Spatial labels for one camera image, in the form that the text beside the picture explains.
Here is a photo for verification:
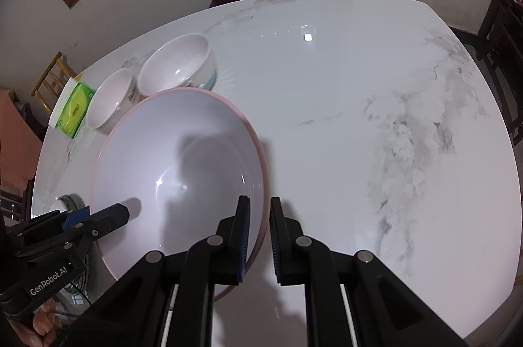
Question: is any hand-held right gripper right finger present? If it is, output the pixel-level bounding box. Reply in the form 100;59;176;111
270;197;470;347

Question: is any pink bowl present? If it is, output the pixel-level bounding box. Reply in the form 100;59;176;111
89;88;270;301

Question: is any white ribbed bowl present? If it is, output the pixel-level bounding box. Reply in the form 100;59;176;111
84;68;142;135

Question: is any green tissue box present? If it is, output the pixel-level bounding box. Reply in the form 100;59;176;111
48;75;96;139

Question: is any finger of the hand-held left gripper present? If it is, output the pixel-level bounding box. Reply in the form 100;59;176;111
61;203;130;250
8;208;91;239

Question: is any black cable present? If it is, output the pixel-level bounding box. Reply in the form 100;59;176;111
57;273;93;307

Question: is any orange cloth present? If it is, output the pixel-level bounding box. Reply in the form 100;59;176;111
0;88;43;188

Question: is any bamboo chair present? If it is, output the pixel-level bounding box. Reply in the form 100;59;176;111
32;52;78;111

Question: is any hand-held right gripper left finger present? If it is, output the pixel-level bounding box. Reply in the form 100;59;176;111
65;195;251;347

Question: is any person's left hand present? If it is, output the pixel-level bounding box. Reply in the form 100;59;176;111
8;296;62;347

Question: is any white printed bowl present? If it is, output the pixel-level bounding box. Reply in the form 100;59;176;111
138;33;217;96

